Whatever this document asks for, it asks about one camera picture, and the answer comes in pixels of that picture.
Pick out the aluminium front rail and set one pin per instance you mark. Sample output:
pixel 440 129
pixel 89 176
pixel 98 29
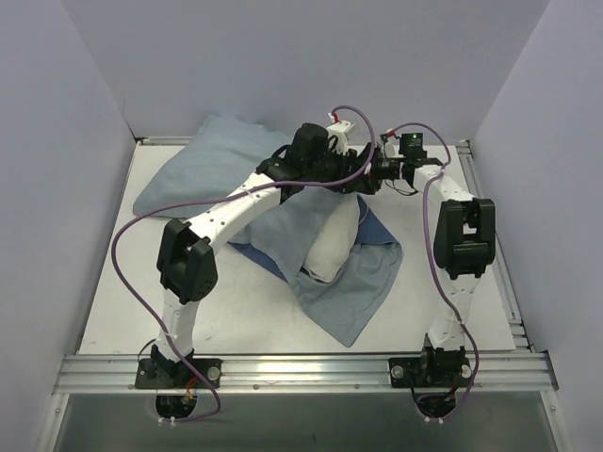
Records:
pixel 298 374

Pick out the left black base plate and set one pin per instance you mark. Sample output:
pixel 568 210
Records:
pixel 152 376

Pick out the aluminium back rail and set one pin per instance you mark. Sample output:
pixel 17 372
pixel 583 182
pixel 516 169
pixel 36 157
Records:
pixel 164 141

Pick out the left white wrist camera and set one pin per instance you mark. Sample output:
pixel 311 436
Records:
pixel 338 132

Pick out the white pillow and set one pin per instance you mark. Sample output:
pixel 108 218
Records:
pixel 334 241

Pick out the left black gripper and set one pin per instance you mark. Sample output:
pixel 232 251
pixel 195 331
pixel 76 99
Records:
pixel 360 174

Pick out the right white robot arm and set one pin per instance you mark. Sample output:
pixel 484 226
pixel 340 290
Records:
pixel 460 235

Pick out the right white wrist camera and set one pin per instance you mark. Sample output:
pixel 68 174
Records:
pixel 390 144

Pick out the aluminium rail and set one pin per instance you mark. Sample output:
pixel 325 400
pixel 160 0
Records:
pixel 501 273
pixel 298 374
pixel 164 141

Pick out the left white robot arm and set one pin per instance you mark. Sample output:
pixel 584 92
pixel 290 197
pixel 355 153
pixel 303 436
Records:
pixel 316 157

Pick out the blue-grey pillowcase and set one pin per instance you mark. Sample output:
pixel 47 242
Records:
pixel 222 155

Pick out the aluminium right side rail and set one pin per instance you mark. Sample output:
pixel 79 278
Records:
pixel 501 273

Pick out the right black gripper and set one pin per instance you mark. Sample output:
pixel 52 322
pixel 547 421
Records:
pixel 377 170

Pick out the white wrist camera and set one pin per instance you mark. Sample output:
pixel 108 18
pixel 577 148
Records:
pixel 390 144
pixel 338 132

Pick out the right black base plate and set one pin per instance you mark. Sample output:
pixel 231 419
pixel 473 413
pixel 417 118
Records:
pixel 400 372

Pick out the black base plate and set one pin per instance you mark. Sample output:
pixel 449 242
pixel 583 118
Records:
pixel 400 372
pixel 152 376

